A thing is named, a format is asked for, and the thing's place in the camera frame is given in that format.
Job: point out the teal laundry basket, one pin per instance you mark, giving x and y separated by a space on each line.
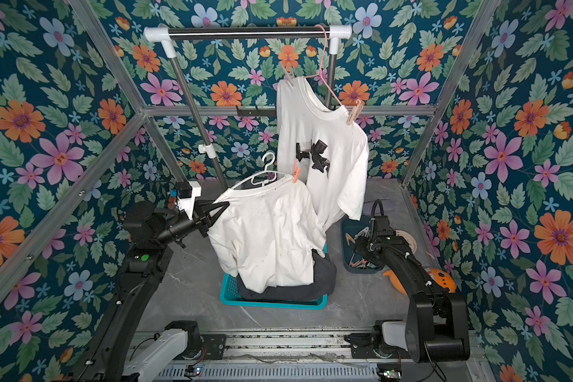
309 297

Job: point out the pink clothespin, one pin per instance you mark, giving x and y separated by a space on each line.
297 170

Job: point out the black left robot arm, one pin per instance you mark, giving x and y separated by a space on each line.
152 230

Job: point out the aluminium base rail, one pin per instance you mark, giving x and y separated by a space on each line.
304 354

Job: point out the white plastic hanger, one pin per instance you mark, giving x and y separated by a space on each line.
263 177

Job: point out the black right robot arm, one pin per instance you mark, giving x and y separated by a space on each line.
436 327

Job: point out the black wall hook rail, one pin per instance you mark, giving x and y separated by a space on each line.
256 111

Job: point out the plain white t-shirt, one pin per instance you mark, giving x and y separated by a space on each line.
267 234

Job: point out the orange plush toy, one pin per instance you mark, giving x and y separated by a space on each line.
440 277

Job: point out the teal clothespin tray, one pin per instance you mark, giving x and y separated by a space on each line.
353 232

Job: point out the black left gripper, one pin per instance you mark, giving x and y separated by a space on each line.
203 222

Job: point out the pink wire hanger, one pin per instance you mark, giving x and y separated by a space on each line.
327 62

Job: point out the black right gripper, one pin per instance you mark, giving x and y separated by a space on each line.
380 229

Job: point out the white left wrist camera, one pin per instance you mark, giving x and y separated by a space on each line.
185 194

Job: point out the white printed t-shirt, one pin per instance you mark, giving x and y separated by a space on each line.
330 148

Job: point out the white steel clothes rack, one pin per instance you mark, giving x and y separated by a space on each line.
167 37

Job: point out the beige clothespin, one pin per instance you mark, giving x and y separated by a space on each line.
355 111

